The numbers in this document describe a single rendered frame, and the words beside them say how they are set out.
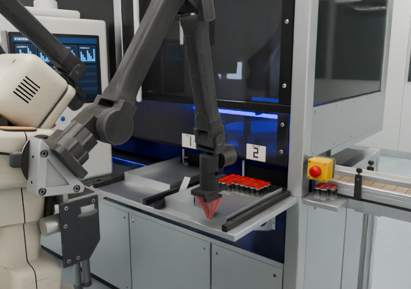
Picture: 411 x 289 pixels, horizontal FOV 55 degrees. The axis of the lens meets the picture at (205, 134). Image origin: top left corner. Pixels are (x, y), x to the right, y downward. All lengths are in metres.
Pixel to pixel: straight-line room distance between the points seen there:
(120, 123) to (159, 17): 0.26
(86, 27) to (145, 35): 1.02
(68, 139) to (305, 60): 0.86
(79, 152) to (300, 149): 0.84
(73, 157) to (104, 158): 1.21
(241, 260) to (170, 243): 0.41
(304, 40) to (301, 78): 0.13
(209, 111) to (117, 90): 0.31
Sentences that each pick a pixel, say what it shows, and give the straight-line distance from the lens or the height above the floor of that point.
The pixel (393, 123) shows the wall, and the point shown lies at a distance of 6.09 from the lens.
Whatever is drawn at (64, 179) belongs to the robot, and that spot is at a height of 1.14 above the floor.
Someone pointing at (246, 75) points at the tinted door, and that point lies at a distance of 1.52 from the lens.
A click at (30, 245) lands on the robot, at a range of 1.06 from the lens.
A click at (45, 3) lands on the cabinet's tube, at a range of 1.90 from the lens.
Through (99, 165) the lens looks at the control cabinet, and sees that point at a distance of 2.00.
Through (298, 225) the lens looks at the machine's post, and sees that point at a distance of 1.52.
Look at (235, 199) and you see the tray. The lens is 1.42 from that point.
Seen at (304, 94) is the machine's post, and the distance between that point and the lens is 1.40.
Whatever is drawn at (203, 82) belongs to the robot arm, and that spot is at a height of 1.31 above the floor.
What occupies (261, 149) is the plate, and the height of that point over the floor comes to 1.04.
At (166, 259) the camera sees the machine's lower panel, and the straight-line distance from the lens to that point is 2.04.
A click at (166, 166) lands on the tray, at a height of 0.88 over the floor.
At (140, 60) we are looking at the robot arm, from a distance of 0.90.
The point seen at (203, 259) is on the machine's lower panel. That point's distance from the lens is 1.87.
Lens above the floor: 1.38
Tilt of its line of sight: 11 degrees down
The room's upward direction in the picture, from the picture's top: straight up
